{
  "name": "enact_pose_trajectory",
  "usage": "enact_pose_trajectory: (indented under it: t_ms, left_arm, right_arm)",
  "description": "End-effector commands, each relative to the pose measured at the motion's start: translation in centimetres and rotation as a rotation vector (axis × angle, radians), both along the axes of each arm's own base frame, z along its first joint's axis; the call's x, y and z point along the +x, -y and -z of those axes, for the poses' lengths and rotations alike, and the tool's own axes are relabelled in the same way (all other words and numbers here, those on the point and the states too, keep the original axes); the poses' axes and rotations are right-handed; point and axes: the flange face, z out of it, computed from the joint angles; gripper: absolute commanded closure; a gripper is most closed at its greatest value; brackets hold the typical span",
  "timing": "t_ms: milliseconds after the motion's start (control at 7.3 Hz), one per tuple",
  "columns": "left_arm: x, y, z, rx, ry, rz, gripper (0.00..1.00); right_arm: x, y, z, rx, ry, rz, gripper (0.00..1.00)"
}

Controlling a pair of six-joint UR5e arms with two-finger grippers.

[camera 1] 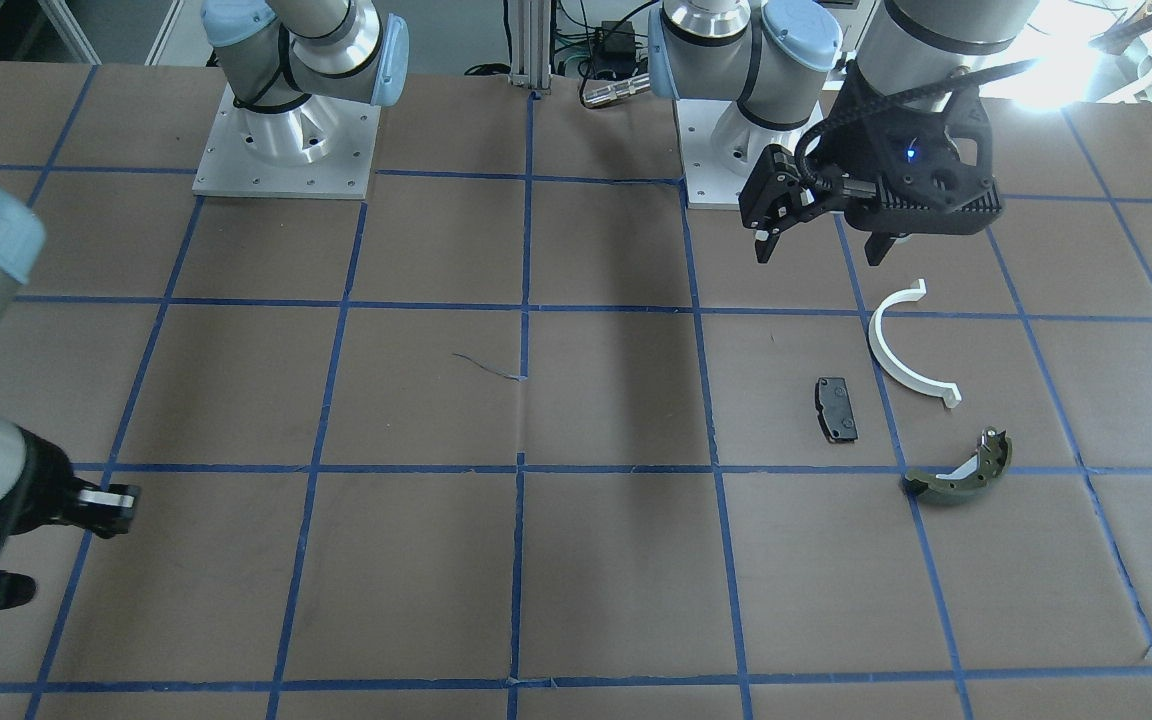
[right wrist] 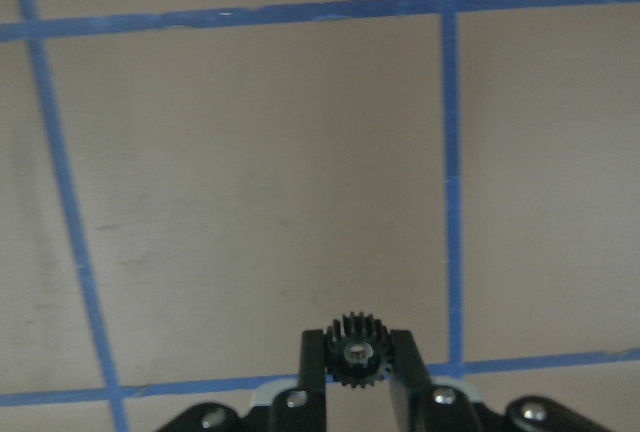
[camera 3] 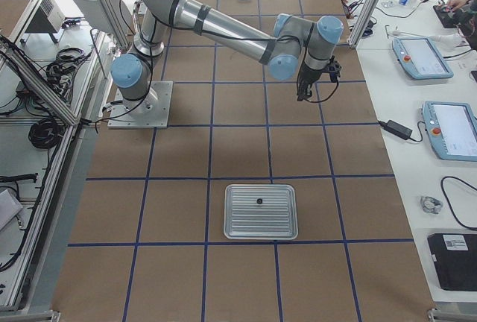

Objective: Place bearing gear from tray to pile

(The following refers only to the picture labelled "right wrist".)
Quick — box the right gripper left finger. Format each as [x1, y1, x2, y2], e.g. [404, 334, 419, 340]
[297, 329, 328, 432]

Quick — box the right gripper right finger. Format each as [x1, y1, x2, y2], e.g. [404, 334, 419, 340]
[389, 330, 432, 432]

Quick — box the small black gear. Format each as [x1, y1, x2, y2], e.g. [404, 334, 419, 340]
[324, 312, 393, 388]

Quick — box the brown paper table cover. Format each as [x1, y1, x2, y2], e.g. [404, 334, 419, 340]
[1, 0, 639, 431]

